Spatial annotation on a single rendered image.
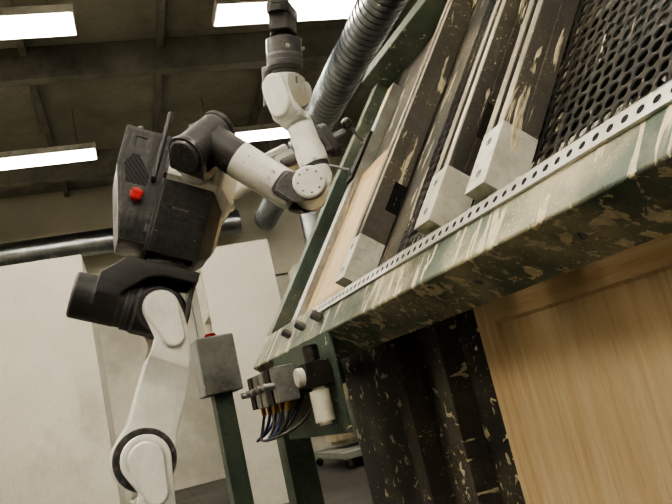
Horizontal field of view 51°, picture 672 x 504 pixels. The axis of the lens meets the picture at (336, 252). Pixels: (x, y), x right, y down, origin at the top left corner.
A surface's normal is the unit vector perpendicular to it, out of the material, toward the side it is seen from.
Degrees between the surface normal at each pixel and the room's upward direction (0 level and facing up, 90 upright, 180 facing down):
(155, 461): 90
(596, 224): 144
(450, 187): 90
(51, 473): 90
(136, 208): 90
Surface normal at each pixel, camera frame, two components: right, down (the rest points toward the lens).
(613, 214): -0.35, 0.85
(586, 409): -0.91, 0.13
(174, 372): 0.20, 0.13
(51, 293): 0.26, -0.26
